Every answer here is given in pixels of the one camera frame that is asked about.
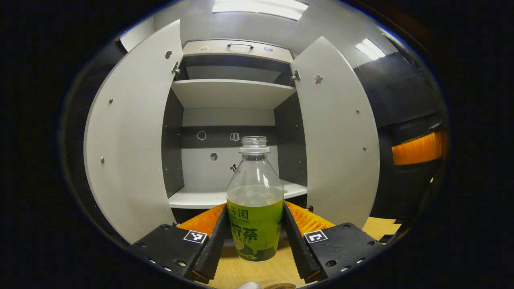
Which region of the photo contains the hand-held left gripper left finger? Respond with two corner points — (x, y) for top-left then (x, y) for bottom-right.
(128, 203), (230, 283)

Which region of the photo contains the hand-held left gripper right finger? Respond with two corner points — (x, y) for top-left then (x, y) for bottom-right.
(282, 201), (387, 283)

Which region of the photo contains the green label clear bottle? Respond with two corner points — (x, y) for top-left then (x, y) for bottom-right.
(226, 136), (285, 262)

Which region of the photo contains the white cabinet door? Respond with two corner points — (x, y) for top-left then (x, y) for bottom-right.
(83, 19), (184, 244)
(290, 36), (380, 229)

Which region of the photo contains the white cabinet shelf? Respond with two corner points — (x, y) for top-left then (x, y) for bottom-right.
(171, 79), (296, 110)
(168, 180), (308, 209)

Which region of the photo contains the ceiling light panel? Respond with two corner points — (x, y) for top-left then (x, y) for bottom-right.
(355, 39), (386, 61)

